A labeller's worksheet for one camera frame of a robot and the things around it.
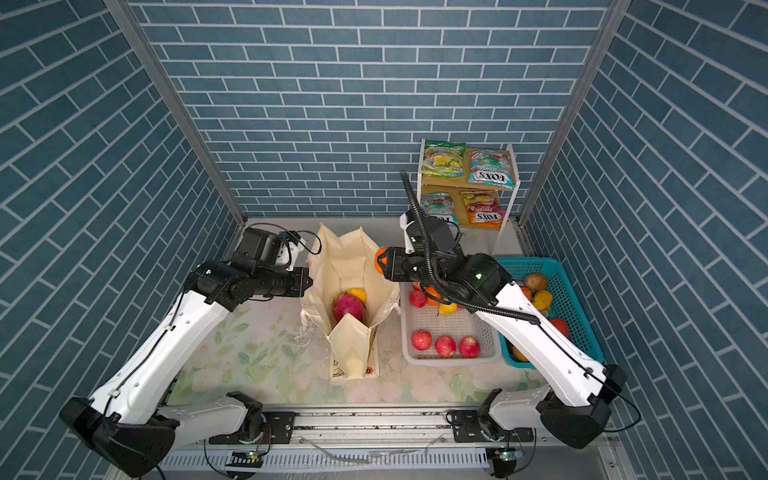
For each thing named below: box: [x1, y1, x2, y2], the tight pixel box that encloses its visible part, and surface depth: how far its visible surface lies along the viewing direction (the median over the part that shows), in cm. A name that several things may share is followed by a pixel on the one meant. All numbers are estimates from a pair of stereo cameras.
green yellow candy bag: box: [422, 140, 467, 179], surface depth 90 cm
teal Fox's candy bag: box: [468, 149, 517, 189], surface depth 86 cm
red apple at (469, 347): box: [459, 336, 481, 359], surface depth 84 cm
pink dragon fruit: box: [332, 291, 368, 327], surface depth 87 cm
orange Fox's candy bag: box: [460, 190, 505, 228], surface depth 101 cm
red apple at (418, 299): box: [409, 290, 428, 308], surface depth 94 cm
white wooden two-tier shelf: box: [416, 138, 521, 255], surface depth 89 cm
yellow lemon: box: [439, 303, 457, 315], surface depth 93 cm
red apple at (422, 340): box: [411, 329, 433, 351], surface depth 85 cm
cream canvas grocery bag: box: [300, 223, 401, 380], surface depth 82 cm
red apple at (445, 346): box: [435, 335, 457, 358], surface depth 84 cm
